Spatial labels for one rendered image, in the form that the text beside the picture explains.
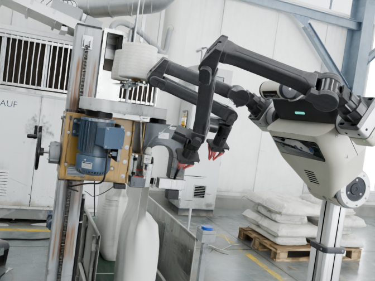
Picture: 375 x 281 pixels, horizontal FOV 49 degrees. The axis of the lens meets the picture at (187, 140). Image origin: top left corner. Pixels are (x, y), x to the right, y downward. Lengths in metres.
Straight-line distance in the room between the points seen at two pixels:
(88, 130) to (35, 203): 3.09
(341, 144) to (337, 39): 6.43
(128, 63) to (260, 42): 5.28
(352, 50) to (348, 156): 6.47
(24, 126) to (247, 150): 3.68
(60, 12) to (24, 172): 1.72
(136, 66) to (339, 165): 0.92
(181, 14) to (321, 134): 4.09
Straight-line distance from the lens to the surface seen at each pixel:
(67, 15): 4.41
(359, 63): 7.68
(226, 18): 6.75
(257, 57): 1.30
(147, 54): 1.83
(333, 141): 1.50
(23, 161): 4.73
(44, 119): 4.68
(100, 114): 1.79
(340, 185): 1.65
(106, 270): 2.71
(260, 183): 7.10
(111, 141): 1.73
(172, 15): 5.38
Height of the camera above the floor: 1.38
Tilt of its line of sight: 3 degrees down
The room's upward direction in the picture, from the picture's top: 8 degrees clockwise
